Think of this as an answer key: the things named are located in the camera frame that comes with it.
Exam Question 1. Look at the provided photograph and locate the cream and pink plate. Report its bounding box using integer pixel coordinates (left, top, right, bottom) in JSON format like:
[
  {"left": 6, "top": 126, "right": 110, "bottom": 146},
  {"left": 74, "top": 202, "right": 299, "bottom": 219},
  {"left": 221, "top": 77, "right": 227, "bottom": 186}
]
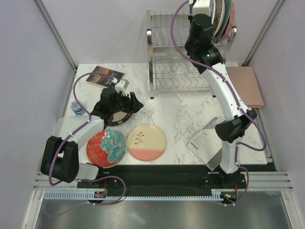
[{"left": 127, "top": 124, "right": 167, "bottom": 162}]

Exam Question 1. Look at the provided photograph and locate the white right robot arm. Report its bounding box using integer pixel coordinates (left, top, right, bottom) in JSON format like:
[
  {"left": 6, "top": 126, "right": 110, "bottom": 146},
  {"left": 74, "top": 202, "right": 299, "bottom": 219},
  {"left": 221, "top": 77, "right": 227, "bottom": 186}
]
[{"left": 185, "top": 14, "right": 257, "bottom": 188}]

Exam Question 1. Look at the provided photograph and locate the blue white ceramic jar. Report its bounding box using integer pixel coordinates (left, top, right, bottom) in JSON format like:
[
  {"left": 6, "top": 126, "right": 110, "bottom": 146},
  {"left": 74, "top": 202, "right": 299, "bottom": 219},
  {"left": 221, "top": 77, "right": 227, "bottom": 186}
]
[{"left": 70, "top": 100, "right": 85, "bottom": 115}]

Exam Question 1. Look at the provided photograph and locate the pink plate in rack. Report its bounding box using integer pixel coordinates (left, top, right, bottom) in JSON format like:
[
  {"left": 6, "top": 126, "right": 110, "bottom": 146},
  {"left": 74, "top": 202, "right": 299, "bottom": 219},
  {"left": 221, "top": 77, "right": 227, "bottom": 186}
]
[{"left": 219, "top": 1, "right": 235, "bottom": 42}]

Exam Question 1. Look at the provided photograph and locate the black rim beige plate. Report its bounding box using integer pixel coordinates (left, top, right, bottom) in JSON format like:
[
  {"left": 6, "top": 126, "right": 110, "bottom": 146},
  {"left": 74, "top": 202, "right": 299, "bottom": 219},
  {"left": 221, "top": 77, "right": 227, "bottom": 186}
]
[{"left": 107, "top": 112, "right": 132, "bottom": 126}]

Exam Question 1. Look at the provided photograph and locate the white grey booklet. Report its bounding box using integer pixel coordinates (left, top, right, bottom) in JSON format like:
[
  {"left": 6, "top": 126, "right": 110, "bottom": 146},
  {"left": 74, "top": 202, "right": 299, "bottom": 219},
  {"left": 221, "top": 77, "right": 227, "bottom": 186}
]
[{"left": 188, "top": 117, "right": 222, "bottom": 171}]

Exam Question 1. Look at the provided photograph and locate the red plate blue flower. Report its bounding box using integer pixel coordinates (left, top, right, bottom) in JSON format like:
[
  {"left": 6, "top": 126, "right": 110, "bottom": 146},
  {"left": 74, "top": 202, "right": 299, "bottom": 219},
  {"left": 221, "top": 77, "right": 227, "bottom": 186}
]
[{"left": 86, "top": 128, "right": 127, "bottom": 168}]

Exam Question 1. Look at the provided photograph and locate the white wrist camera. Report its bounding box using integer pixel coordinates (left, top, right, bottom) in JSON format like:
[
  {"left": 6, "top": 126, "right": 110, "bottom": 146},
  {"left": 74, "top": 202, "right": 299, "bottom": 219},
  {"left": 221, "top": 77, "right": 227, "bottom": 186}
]
[
  {"left": 114, "top": 80, "right": 129, "bottom": 97},
  {"left": 189, "top": 0, "right": 215, "bottom": 17}
]

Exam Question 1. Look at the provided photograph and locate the light blue cable duct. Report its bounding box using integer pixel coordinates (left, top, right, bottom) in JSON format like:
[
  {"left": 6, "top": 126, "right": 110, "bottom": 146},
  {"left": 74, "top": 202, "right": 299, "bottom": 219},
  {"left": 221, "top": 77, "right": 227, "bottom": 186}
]
[{"left": 43, "top": 189, "right": 223, "bottom": 201}]

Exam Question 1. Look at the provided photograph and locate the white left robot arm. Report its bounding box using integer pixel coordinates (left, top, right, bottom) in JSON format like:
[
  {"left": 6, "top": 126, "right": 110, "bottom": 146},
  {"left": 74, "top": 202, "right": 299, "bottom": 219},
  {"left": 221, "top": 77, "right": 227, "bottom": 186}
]
[{"left": 40, "top": 88, "right": 144, "bottom": 187}]

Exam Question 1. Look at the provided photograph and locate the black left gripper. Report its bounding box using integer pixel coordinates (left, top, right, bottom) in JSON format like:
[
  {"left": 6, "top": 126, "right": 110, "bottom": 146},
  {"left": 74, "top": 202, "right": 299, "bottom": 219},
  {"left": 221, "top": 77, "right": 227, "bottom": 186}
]
[{"left": 111, "top": 90, "right": 143, "bottom": 114}]

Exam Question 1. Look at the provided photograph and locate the steel two-tier dish rack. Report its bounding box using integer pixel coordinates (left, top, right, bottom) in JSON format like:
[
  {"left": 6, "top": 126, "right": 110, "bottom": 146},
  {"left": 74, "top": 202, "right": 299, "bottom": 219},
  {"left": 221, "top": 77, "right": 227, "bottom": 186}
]
[{"left": 145, "top": 9, "right": 238, "bottom": 100}]

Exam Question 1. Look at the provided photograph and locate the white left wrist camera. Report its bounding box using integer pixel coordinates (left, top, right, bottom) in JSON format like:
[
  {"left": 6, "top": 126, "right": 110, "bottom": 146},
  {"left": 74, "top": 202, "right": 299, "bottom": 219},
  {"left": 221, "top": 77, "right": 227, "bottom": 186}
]
[{"left": 114, "top": 80, "right": 129, "bottom": 97}]

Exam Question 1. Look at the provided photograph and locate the brown floral pattern plate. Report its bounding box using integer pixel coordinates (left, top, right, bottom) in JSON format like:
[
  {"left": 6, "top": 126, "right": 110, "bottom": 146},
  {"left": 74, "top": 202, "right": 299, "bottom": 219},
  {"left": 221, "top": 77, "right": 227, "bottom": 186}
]
[{"left": 213, "top": 0, "right": 225, "bottom": 36}]

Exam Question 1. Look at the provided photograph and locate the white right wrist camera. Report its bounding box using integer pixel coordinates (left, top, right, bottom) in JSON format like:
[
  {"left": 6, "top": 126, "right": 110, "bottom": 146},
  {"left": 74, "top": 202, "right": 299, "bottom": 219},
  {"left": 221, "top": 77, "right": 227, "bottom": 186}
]
[{"left": 189, "top": 0, "right": 215, "bottom": 17}]

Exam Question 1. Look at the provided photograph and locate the paperback book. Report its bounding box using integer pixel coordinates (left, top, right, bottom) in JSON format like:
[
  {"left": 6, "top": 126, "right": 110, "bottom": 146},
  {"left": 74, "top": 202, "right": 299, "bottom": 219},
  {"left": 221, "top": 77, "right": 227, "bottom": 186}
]
[{"left": 86, "top": 66, "right": 125, "bottom": 88}]

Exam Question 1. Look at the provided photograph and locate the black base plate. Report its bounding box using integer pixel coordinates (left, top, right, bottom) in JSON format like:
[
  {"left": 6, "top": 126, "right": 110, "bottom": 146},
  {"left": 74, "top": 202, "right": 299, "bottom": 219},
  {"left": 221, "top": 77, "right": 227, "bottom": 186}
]
[{"left": 77, "top": 165, "right": 246, "bottom": 195}]

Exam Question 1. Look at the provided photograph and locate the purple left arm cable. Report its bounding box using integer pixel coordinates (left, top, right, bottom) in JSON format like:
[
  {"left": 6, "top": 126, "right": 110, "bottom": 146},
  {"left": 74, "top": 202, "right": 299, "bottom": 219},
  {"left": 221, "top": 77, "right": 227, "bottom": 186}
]
[{"left": 49, "top": 73, "right": 117, "bottom": 187}]

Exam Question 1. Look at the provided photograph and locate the teal green plate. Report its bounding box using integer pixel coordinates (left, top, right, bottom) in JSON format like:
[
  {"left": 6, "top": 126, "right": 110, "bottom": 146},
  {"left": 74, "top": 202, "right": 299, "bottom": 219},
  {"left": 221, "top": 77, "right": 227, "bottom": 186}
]
[{"left": 215, "top": 0, "right": 232, "bottom": 43}]

